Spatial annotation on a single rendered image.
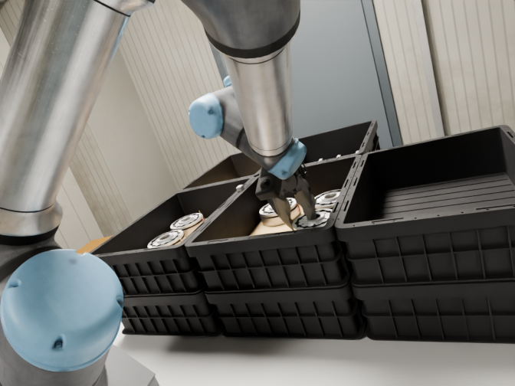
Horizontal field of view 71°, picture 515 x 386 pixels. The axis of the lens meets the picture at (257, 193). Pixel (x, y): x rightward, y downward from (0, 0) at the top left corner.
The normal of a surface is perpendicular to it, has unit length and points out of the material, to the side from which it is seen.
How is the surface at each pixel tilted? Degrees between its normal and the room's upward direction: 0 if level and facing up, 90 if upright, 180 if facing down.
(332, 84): 90
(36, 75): 97
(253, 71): 141
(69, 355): 120
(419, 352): 0
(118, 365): 45
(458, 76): 90
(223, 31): 130
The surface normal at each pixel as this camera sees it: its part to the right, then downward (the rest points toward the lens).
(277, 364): -0.31, -0.91
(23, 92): -0.06, 0.33
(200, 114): -0.56, 0.44
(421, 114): -0.34, 0.38
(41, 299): 0.50, -0.69
